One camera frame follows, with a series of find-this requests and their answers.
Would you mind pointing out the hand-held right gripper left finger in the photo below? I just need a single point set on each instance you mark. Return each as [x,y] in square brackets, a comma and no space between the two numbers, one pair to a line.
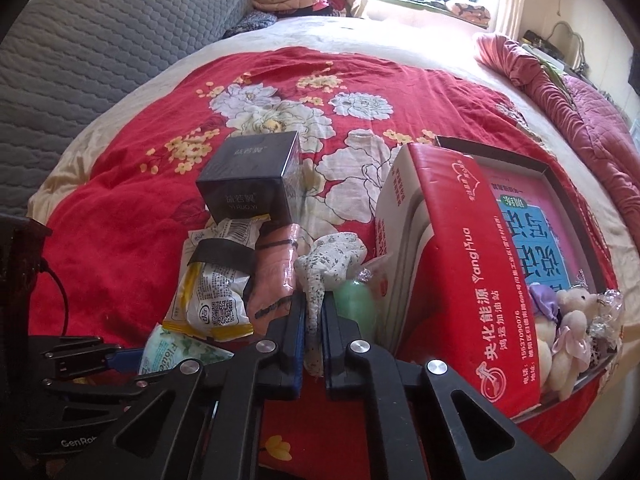
[287,340]

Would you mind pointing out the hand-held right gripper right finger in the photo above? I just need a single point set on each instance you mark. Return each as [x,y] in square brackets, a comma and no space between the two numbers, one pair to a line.
[340,345]

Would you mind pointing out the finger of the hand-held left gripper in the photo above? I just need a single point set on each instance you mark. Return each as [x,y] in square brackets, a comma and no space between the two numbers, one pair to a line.
[80,355]
[90,390]

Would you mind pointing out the green makeup sponge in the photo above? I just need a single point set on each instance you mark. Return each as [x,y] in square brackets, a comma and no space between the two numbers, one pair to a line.
[357,305]

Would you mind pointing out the pink cloth black band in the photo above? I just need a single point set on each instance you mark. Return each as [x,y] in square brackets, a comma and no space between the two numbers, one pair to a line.
[275,270]

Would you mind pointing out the white floral scrunchie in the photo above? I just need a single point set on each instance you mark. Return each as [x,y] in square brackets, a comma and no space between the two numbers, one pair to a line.
[330,260]

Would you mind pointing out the green white tissue pack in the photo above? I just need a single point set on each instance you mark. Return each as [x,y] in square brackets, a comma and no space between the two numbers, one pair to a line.
[175,352]

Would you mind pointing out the red cardboard box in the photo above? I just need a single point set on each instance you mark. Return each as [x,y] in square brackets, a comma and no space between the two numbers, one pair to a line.
[465,270]

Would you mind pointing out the plush bear pink dress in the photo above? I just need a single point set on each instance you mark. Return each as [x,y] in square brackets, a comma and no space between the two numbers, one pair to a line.
[575,340]

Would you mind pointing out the leopard print scrunchie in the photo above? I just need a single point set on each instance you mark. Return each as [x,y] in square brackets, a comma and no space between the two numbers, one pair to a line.
[602,352]

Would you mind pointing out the clear plastic bag with puff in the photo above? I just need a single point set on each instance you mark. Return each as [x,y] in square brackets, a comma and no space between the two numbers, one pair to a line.
[607,310]

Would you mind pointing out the dark grey box tray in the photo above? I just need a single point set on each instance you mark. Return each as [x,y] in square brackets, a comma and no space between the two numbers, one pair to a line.
[560,180]

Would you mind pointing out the yellow snack packet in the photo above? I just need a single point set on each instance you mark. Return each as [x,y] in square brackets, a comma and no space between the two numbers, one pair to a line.
[215,295]

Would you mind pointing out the red floral blanket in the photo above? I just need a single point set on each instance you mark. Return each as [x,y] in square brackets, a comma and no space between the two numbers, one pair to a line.
[125,220]

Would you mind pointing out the black cube box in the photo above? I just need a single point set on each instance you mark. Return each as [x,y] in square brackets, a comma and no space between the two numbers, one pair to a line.
[250,175]

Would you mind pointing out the grey quilted headboard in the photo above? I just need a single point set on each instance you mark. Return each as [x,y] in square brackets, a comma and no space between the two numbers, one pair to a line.
[100,50]

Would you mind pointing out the pink book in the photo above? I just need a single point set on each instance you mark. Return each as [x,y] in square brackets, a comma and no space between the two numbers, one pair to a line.
[545,230]

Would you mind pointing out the cream bed sheet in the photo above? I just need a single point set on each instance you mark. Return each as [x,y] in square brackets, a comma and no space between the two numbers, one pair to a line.
[350,35]

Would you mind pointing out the dark patterned pillow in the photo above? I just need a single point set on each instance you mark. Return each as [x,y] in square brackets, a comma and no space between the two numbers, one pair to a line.
[250,24]

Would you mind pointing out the pink quilt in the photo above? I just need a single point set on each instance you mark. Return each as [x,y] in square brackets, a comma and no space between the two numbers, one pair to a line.
[575,110]

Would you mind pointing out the green cloth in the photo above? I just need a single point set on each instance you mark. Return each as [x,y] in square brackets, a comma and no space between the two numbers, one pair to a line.
[550,62]

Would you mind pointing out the clothes on windowsill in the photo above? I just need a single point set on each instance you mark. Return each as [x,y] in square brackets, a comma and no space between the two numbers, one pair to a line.
[410,0]

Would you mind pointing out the folded floral blanket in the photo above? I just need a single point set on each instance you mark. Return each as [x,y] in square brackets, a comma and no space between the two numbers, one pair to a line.
[467,12]

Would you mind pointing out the black radio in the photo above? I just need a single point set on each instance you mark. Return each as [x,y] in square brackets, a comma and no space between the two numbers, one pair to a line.
[535,39]

